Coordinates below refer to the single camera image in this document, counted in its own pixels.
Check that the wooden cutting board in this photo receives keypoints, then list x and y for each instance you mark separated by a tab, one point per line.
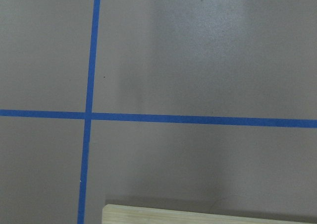
127	214

